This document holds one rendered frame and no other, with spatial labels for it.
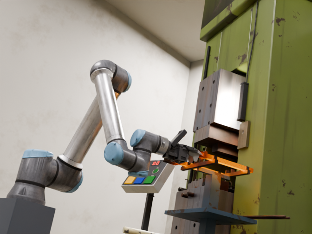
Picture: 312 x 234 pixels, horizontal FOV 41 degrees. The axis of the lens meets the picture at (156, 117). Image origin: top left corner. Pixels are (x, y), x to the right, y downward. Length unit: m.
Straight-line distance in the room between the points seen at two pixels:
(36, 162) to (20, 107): 2.78
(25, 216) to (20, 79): 3.05
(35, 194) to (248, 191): 1.18
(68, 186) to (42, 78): 2.97
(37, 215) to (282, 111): 1.52
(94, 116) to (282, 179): 1.13
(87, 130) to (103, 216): 3.37
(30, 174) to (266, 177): 1.28
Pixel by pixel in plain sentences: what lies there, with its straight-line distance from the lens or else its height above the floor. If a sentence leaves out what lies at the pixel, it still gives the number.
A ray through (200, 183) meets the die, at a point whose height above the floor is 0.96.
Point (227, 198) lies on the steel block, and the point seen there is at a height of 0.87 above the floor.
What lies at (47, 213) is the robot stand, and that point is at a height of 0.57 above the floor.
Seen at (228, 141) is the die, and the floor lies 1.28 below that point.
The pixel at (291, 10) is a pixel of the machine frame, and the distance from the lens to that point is 3.04.
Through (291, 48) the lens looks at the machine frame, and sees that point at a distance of 2.90.
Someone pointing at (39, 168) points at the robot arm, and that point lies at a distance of 2.18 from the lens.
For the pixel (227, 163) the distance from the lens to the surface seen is 2.20.
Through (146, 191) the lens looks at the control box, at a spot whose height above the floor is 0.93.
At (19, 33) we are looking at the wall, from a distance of 5.13.
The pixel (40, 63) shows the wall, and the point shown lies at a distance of 5.17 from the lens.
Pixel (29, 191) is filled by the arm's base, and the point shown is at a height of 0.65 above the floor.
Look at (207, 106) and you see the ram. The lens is 2.96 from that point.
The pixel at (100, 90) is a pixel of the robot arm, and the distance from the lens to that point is 2.05.
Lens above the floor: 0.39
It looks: 20 degrees up
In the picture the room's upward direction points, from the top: 10 degrees clockwise
